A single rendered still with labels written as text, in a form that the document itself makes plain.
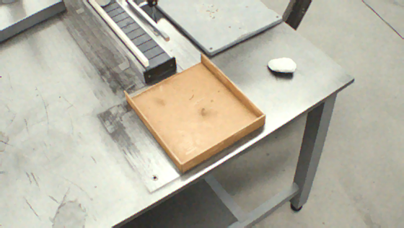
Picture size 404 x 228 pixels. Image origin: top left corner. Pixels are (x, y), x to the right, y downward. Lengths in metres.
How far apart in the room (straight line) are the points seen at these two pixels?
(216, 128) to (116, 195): 0.31
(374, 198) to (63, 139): 1.43
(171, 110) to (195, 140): 0.12
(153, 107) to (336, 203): 1.10
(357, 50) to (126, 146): 1.88
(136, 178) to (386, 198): 1.33
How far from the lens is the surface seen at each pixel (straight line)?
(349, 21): 2.95
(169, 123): 1.16
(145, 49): 1.32
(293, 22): 1.94
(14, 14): 1.69
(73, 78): 1.37
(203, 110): 1.18
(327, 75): 1.31
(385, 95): 2.50
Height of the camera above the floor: 1.74
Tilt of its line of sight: 50 degrees down
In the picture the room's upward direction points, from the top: 5 degrees counter-clockwise
